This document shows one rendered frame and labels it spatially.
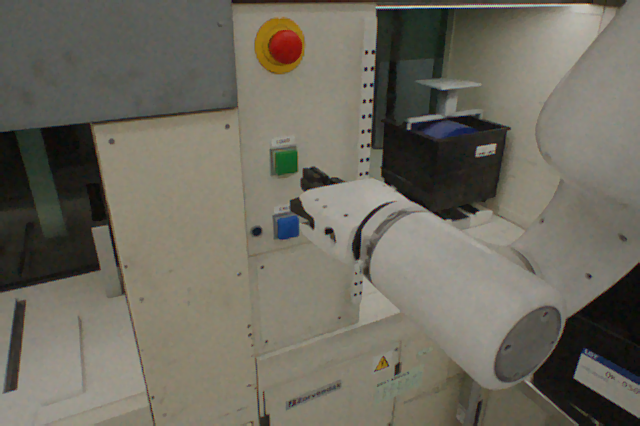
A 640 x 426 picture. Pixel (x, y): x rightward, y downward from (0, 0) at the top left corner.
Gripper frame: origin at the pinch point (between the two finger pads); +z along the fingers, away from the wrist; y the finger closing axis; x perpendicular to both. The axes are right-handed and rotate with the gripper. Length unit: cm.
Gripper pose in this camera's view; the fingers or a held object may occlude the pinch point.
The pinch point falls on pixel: (315, 183)
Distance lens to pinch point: 56.3
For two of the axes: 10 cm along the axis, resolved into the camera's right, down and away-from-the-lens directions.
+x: 0.0, -9.0, -4.3
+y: 8.9, -1.9, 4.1
